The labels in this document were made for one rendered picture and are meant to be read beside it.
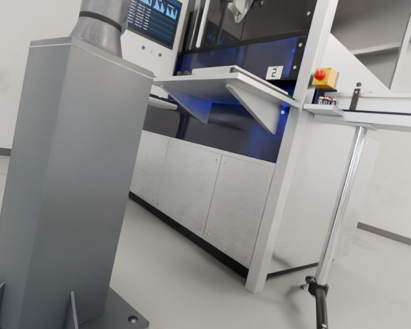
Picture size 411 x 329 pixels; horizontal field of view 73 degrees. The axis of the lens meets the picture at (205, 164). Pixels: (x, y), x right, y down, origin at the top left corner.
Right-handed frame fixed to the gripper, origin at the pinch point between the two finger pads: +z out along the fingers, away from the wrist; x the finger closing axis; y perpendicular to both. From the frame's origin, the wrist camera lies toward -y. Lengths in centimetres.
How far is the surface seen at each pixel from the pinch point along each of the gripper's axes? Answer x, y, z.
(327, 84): 21.3, -35.1, 13.6
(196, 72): -17.2, 2.2, 19.2
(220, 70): -1.8, 2.4, 19.2
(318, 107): 19.6, -35.2, 23.0
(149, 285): -9, 9, 109
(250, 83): 10.9, -2.0, 23.1
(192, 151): -55, -35, 55
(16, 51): -276, 43, 0
